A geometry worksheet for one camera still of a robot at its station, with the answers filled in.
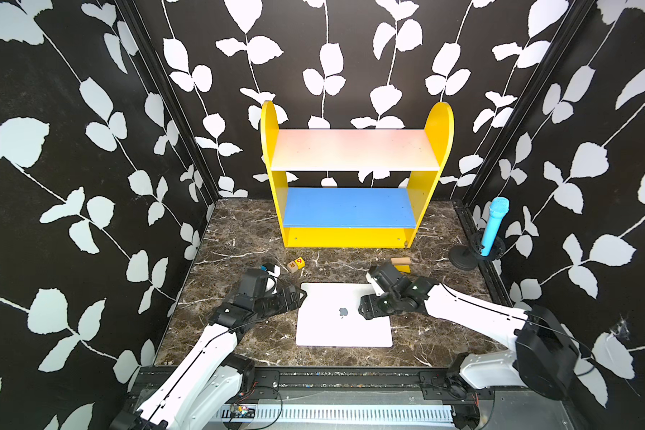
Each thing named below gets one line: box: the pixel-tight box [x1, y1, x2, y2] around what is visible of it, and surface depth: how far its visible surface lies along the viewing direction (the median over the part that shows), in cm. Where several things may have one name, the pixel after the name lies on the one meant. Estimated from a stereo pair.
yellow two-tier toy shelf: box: [259, 100, 455, 249], surface depth 103 cm
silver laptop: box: [295, 283, 394, 349], surface depth 85 cm
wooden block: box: [390, 257, 412, 266], surface depth 103 cm
